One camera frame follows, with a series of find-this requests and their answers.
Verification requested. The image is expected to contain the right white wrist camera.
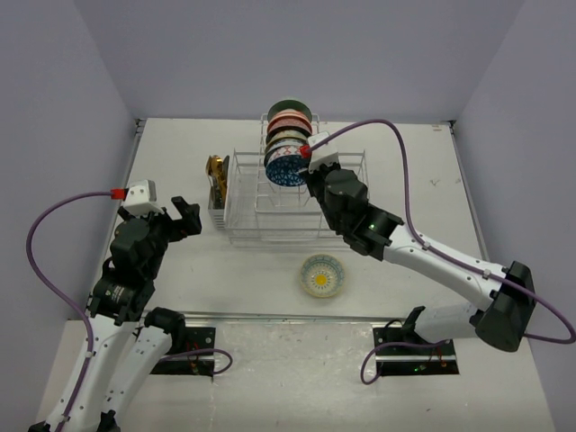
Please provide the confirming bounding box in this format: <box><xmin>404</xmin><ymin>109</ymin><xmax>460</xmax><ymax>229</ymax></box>
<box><xmin>300</xmin><ymin>131</ymin><xmax>339</xmax><ymax>173</ymax></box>

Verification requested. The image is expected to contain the blue floral bowl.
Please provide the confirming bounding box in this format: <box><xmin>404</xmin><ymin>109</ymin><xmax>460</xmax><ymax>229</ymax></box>
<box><xmin>265</xmin><ymin>139</ymin><xmax>305</xmax><ymax>157</ymax></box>

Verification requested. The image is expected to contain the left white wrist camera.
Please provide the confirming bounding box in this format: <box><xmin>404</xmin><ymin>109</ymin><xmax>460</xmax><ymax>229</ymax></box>
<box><xmin>122</xmin><ymin>179</ymin><xmax>164</xmax><ymax>217</ymax></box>

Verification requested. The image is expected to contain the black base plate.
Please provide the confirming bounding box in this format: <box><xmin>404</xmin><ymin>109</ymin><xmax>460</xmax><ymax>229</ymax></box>
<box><xmin>375</xmin><ymin>341</ymin><xmax>460</xmax><ymax>377</ymax></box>
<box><xmin>151</xmin><ymin>327</ymin><xmax>216</xmax><ymax>377</ymax></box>

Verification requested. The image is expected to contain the orange leaf patterned bowl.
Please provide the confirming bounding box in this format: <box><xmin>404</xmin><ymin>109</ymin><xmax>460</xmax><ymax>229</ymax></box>
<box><xmin>265</xmin><ymin>128</ymin><xmax>311</xmax><ymax>145</ymax></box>

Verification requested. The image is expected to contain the navy red patterned bowl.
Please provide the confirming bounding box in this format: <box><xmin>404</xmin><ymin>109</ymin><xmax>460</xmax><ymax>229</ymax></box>
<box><xmin>265</xmin><ymin>144</ymin><xmax>306</xmax><ymax>187</ymax></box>

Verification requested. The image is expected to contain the red pink patterned bowl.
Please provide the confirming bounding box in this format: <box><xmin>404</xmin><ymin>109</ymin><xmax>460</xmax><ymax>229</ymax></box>
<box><xmin>268</xmin><ymin>109</ymin><xmax>311</xmax><ymax>126</ymax></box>

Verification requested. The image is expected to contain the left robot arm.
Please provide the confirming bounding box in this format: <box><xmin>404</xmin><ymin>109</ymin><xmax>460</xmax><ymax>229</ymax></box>
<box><xmin>30</xmin><ymin>187</ymin><xmax>202</xmax><ymax>431</ymax></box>

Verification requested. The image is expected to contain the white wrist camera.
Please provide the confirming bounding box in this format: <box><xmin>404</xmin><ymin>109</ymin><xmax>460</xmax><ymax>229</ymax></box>
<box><xmin>300</xmin><ymin>131</ymin><xmax>339</xmax><ymax>173</ymax></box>
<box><xmin>122</xmin><ymin>179</ymin><xmax>164</xmax><ymax>217</ymax></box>

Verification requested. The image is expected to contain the dark green bowl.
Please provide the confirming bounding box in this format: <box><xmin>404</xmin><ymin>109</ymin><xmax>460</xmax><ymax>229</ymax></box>
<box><xmin>266</xmin><ymin>98</ymin><xmax>312</xmax><ymax>122</ymax></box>

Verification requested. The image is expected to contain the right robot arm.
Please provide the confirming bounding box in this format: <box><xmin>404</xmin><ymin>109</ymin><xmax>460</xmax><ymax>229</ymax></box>
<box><xmin>300</xmin><ymin>165</ymin><xmax>536</xmax><ymax>354</ymax></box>

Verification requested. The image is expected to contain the white wire dish rack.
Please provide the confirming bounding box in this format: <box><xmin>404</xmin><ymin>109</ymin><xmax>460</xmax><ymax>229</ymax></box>
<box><xmin>224</xmin><ymin>111</ymin><xmax>368</xmax><ymax>244</ymax></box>

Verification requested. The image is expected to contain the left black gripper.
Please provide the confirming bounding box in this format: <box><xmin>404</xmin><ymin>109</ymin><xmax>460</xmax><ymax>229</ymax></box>
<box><xmin>120</xmin><ymin>194</ymin><xmax>201</xmax><ymax>278</ymax></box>

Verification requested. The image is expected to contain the white cutlery holder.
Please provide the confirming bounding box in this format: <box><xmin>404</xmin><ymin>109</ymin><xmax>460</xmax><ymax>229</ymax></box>
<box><xmin>207</xmin><ymin>156</ymin><xmax>231</xmax><ymax>230</ymax></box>

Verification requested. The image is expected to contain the yellow teal patterned bowl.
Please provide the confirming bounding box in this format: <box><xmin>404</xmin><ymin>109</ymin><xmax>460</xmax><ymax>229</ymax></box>
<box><xmin>299</xmin><ymin>254</ymin><xmax>347</xmax><ymax>299</ymax></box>

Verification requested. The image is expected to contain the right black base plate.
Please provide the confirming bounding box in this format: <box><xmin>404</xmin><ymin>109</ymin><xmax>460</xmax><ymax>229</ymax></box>
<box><xmin>375</xmin><ymin>341</ymin><xmax>460</xmax><ymax>377</ymax></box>

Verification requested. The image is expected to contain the gold spoon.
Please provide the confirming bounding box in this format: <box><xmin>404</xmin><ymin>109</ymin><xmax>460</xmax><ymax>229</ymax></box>
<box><xmin>206</xmin><ymin>155</ymin><xmax>226</xmax><ymax>187</ymax></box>

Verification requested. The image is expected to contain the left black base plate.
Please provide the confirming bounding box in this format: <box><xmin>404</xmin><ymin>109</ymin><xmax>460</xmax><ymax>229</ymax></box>
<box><xmin>151</xmin><ymin>327</ymin><xmax>216</xmax><ymax>377</ymax></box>

